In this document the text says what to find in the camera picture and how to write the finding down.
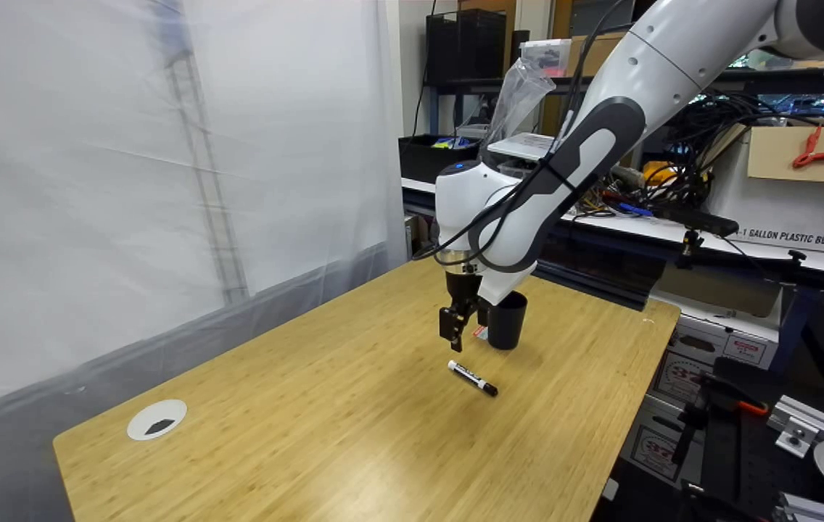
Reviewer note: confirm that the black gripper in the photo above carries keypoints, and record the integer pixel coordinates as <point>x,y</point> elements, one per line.
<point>462,291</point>

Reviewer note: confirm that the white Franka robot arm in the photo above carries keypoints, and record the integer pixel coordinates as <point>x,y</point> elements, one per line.
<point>682,49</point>

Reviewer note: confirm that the black breadboard cart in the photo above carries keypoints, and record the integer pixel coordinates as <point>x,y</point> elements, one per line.
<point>721,465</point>

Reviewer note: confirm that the black marker with white label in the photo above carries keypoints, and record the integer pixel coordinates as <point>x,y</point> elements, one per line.
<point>470,378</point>

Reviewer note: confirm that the white flat tray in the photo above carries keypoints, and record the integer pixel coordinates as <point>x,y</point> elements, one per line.
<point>514,147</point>

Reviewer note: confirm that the metal truss behind curtain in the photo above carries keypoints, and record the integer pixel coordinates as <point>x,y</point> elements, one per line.
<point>201,147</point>

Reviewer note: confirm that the clear plastic bag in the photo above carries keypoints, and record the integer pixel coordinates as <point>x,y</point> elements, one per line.
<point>518,92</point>

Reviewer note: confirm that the black plastic cup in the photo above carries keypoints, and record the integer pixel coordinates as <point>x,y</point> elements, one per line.
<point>510,323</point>

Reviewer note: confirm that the white workbench shelf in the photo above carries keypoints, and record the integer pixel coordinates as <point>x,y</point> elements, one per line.
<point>655,230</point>

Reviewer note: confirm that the brown cardboard carton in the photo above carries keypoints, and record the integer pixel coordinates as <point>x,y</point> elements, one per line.
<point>586,54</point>

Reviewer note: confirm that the small white red sticker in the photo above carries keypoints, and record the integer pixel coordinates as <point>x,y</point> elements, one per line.
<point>479,336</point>

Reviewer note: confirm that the aluminium angle bracket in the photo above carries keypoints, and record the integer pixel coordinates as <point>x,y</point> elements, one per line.
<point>804,424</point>

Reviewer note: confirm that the white round table grommet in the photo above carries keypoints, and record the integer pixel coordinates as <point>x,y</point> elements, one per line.
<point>154,421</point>

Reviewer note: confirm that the black storage bin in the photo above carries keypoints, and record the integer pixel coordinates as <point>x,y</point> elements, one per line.
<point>421,156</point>

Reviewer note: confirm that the black speaker box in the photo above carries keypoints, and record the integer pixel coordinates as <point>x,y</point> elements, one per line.
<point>465,49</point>

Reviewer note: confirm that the white printed cardboard box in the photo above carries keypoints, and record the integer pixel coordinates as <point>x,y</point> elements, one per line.
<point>800,207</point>

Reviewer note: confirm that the white translucent curtain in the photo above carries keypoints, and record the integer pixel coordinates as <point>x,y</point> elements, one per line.
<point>64,192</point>

